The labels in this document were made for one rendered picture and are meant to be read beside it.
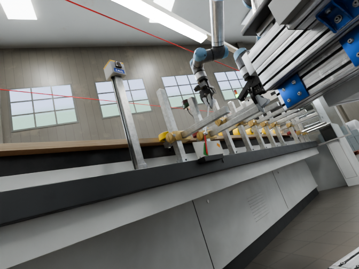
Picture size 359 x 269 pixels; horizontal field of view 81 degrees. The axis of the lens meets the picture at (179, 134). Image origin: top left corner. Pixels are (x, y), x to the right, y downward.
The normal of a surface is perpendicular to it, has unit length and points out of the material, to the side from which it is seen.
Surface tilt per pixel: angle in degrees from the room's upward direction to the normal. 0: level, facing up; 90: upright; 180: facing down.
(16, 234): 90
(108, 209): 90
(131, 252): 90
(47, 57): 90
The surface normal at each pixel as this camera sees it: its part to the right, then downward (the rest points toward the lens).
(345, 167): -0.70, 0.02
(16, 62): 0.31, -0.36
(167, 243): 0.66, -0.40
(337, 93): -0.90, 0.18
